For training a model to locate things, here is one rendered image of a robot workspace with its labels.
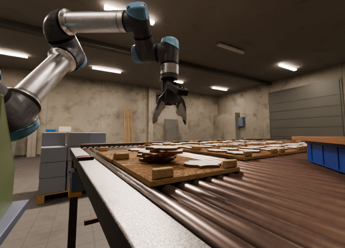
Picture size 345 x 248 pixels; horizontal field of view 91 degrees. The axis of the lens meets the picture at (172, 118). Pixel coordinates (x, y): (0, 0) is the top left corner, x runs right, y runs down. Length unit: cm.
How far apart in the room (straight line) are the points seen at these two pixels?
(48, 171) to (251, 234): 321
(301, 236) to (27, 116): 72
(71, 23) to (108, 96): 956
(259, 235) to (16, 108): 66
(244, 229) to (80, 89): 1018
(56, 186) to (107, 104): 736
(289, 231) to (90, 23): 81
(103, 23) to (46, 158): 280
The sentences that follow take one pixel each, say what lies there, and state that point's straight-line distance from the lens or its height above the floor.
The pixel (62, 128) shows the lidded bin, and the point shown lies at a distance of 944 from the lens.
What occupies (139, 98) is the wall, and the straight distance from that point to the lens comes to 1076.
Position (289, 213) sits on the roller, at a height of 92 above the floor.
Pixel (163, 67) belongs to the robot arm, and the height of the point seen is 132.
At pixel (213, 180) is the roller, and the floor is 92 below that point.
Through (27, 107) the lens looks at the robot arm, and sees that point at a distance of 70.
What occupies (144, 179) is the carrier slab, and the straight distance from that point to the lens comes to 49.
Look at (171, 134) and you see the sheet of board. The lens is 1088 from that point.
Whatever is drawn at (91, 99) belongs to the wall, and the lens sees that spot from 1023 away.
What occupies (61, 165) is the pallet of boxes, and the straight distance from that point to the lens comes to 335.
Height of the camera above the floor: 106
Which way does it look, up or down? 5 degrees up
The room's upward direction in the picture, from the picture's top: straight up
